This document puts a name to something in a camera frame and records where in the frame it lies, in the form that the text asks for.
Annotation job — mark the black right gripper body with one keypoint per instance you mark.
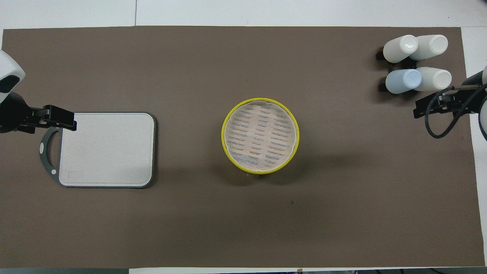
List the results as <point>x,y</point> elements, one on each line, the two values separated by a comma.
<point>462,102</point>

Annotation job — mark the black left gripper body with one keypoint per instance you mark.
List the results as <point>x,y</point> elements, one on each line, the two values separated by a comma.
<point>15,114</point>

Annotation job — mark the yellow rimmed bamboo steamer tier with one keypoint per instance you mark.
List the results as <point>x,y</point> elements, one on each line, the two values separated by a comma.
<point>224,144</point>

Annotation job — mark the white mesh steamer liner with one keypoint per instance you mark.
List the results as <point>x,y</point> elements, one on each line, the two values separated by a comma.
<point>260,133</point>

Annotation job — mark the white plastic cup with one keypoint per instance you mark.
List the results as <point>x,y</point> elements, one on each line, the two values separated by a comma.
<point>432,46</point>
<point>435,78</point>
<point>399,48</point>

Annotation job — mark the light blue plastic cup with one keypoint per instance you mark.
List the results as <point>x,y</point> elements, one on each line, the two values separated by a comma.
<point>402,81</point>

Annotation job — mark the white cutting board grey rim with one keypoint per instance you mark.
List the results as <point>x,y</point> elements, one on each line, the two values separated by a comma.
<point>110,152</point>

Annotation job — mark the black cup rack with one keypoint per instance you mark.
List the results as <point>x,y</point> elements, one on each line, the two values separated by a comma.
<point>381,56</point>

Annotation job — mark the brown table mat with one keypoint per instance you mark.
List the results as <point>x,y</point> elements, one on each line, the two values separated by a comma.
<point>342,171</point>

